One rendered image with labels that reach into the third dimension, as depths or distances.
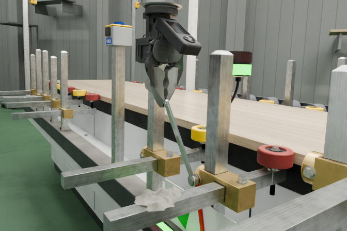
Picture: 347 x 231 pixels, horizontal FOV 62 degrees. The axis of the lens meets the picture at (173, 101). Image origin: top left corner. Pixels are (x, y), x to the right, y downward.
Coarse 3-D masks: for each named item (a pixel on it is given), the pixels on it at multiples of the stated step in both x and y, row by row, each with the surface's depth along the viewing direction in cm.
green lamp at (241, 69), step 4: (236, 64) 59; (240, 64) 59; (244, 64) 59; (248, 64) 59; (236, 68) 59; (240, 68) 59; (244, 68) 59; (248, 68) 60; (236, 72) 59; (240, 72) 59; (244, 72) 59; (248, 72) 60
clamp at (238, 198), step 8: (200, 168) 64; (200, 176) 62; (208, 176) 60; (216, 176) 59; (224, 176) 59; (232, 176) 59; (200, 184) 62; (224, 184) 56; (232, 184) 55; (248, 184) 55; (232, 192) 55; (240, 192) 54; (248, 192) 55; (232, 200) 55; (240, 200) 54; (248, 200) 55; (232, 208) 55; (240, 208) 54; (248, 208) 56
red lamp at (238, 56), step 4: (232, 52) 59; (236, 52) 59; (240, 52) 59; (244, 52) 59; (248, 52) 59; (236, 56) 59; (240, 56) 59; (244, 56) 59; (248, 56) 59; (236, 60) 59; (240, 60) 59; (244, 60) 59; (248, 60) 59
